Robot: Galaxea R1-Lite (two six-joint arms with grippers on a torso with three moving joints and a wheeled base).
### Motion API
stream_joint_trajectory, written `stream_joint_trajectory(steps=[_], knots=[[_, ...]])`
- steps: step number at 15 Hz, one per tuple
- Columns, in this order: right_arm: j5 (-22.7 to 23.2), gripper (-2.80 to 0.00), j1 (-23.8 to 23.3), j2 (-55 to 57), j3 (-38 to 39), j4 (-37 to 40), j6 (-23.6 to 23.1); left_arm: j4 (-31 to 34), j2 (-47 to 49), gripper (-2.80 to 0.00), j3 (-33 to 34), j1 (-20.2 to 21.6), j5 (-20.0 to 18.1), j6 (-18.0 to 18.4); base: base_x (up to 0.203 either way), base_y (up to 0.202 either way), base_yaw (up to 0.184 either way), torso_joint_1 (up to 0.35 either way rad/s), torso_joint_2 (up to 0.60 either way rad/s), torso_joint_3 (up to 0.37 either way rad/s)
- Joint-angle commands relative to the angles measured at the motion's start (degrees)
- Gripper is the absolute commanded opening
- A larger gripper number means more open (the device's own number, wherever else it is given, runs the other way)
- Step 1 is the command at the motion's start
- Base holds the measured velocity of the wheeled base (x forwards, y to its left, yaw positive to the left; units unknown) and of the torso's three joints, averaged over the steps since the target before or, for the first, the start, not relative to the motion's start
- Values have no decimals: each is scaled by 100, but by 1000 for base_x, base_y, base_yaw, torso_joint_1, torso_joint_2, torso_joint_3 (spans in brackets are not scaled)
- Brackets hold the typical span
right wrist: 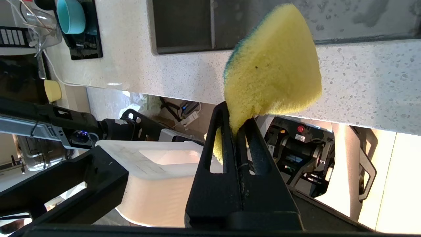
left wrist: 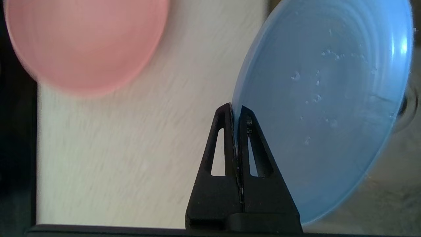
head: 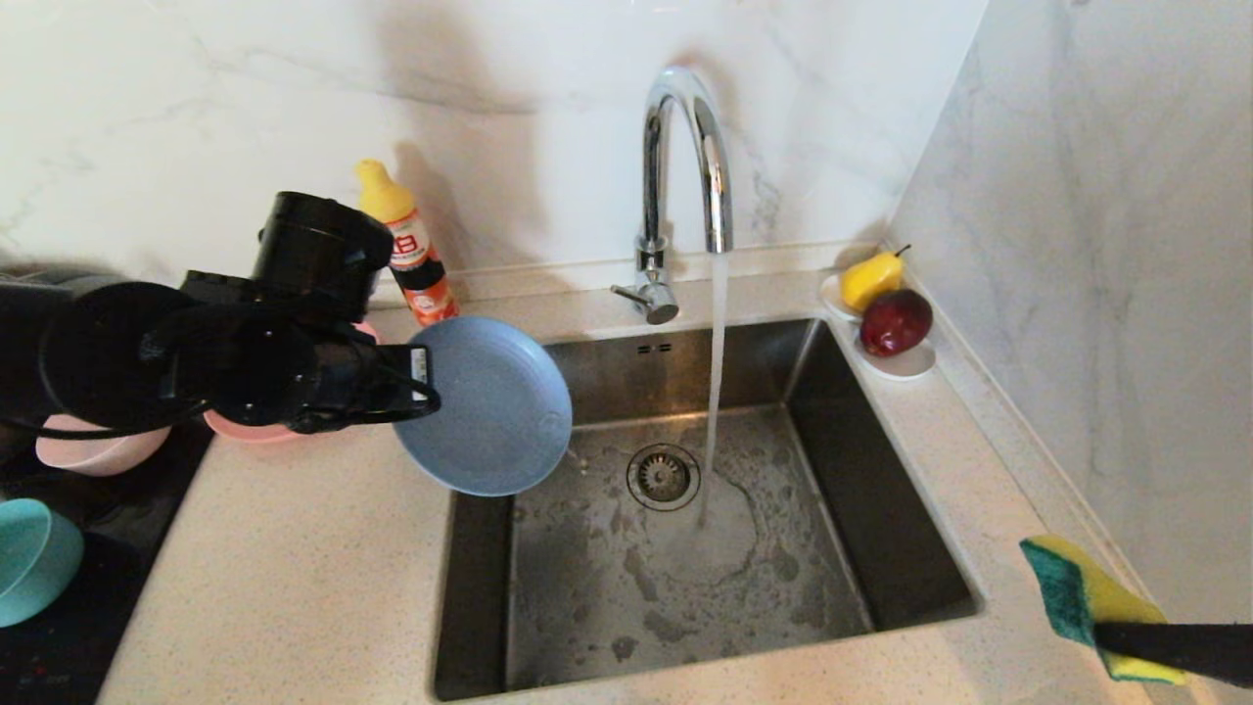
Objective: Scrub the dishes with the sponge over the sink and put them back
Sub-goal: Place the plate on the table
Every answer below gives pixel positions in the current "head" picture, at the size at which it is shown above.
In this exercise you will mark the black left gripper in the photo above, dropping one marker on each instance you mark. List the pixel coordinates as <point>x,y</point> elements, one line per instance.
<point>323,255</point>

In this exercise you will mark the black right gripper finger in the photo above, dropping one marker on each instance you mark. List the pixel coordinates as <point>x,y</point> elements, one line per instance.
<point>1175,651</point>

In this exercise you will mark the blue plate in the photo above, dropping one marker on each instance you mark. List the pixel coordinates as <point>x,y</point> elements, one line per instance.
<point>499,411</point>

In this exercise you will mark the yellow-capped orange dish soap bottle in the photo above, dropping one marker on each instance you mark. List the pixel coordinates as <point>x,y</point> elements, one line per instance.
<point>421,274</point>

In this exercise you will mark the yellow sponge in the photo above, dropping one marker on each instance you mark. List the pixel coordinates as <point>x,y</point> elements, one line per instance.
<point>1062,583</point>

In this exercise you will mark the salmon pink plate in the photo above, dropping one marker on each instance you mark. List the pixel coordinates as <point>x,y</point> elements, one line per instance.
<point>240,431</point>

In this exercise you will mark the chrome gooseneck faucet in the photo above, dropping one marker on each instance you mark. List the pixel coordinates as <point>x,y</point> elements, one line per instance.
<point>654,176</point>

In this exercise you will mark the light pink bowl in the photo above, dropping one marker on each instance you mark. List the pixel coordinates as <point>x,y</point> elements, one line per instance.
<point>98,452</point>

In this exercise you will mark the teal bowl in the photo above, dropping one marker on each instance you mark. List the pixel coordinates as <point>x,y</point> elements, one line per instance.
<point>34,558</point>

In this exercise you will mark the stainless steel sink basin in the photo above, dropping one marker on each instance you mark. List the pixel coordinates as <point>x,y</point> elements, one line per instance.
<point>607,607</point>

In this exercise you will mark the round metal drain strainer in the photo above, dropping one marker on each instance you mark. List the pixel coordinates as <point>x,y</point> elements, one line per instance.
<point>663,477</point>

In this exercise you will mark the black induction cooktop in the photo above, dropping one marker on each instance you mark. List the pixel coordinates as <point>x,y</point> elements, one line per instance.
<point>127,509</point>

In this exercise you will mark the small white dish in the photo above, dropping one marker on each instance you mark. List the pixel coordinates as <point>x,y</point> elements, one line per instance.
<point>830,297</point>
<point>910,366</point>

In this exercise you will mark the dark red apple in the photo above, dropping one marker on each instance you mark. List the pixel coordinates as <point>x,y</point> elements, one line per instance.
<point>894,321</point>

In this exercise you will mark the yellow pear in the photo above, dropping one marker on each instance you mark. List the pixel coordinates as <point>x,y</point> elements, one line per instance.
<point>868,280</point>

